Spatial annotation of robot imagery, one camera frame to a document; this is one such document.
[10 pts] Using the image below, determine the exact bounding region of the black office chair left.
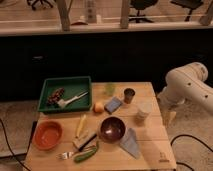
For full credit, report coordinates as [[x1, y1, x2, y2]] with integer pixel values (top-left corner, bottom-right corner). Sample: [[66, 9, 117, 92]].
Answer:
[[26, 0, 53, 11]]

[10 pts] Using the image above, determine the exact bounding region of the white brush in tray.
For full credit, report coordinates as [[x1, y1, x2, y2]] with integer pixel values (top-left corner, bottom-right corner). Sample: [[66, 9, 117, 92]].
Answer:
[[57, 92, 87, 108]]

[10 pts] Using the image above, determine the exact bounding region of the orange fruit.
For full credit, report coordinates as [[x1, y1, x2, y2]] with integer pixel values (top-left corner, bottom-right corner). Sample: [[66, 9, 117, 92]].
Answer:
[[93, 102, 104, 113]]

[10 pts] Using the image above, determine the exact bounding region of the white paper cup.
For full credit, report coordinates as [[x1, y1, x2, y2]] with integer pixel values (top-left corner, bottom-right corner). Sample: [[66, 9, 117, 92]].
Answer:
[[135, 107, 149, 124]]

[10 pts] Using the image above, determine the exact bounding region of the black cable right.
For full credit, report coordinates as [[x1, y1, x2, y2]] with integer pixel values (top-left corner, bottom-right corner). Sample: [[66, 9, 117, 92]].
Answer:
[[170, 133, 213, 171]]

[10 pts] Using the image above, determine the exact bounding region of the grey metal cup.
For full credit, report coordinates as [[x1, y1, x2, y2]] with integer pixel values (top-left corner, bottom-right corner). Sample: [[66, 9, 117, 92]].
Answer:
[[124, 88, 135, 104]]

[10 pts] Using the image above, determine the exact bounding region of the dark purple bowl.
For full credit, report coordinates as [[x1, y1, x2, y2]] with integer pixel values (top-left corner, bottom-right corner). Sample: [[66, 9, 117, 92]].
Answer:
[[99, 117, 126, 143]]

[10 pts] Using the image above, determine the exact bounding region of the blue sponge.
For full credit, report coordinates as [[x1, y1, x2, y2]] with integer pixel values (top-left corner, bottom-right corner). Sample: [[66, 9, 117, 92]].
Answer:
[[104, 97, 122, 113]]

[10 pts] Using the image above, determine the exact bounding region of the black office chair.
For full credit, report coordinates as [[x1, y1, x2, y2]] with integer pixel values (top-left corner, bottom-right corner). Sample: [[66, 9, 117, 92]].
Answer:
[[26, 0, 53, 11], [129, 0, 158, 23], [170, 0, 203, 22]]

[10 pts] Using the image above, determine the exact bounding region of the black cable left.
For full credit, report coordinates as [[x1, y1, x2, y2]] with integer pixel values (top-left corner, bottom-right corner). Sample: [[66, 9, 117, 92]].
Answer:
[[0, 118, 33, 171]]

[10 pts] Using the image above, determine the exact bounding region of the green plastic tray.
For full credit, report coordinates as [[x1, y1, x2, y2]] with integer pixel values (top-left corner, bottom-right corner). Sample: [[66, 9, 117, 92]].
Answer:
[[38, 76, 92, 114]]

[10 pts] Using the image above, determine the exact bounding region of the silver fork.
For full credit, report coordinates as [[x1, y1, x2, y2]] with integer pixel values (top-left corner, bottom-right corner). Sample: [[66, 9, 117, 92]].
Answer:
[[56, 149, 88, 160]]

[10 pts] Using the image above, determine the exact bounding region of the green cucumber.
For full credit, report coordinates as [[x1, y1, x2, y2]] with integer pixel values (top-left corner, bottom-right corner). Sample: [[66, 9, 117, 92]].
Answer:
[[73, 142, 99, 163]]

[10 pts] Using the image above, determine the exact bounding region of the green translucent cup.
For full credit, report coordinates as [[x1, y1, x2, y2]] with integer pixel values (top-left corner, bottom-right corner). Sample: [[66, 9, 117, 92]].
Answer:
[[105, 83, 115, 96]]

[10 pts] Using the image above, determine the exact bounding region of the orange bowl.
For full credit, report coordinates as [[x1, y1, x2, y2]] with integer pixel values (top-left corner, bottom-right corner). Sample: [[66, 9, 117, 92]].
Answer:
[[33, 121, 63, 150]]

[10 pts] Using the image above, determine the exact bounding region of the black cable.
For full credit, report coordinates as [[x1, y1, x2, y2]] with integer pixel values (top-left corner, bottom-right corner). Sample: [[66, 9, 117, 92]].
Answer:
[[0, 118, 33, 171], [170, 133, 213, 171]]

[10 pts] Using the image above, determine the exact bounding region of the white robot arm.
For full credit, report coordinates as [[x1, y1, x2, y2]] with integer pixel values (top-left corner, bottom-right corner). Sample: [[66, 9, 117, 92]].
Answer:
[[157, 62, 213, 127]]

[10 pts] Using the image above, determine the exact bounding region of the black office chair right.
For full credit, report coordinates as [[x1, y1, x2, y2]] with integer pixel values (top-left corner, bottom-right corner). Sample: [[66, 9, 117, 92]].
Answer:
[[170, 0, 203, 22]]

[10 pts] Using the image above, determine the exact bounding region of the blue folded cloth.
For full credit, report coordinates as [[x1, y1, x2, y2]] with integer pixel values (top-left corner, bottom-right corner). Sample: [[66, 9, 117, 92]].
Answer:
[[119, 128, 141, 159]]

